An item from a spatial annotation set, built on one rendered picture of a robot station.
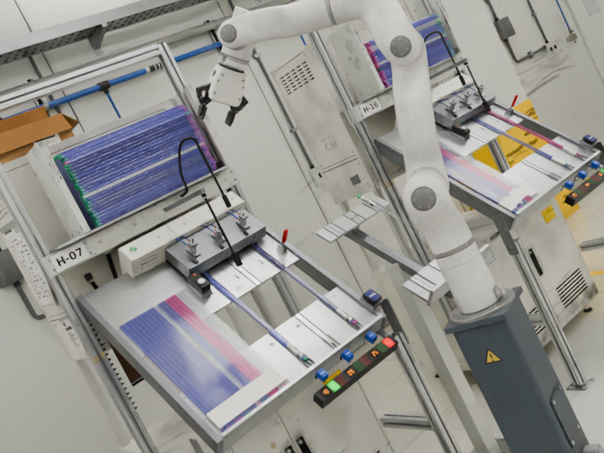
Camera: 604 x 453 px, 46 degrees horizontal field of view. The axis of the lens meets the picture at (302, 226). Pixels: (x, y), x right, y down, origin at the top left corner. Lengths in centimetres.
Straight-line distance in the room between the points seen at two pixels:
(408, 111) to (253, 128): 272
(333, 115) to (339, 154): 19
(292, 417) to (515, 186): 129
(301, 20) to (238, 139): 257
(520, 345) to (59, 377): 252
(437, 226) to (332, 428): 95
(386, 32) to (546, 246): 185
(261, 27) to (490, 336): 102
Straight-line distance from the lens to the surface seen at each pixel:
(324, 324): 230
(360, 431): 266
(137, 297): 239
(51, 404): 388
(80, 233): 241
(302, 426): 252
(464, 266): 198
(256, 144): 454
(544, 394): 208
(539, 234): 346
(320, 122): 335
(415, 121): 192
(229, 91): 205
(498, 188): 298
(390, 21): 189
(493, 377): 207
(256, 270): 245
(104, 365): 244
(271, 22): 195
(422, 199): 187
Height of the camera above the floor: 132
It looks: 6 degrees down
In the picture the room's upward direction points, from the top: 27 degrees counter-clockwise
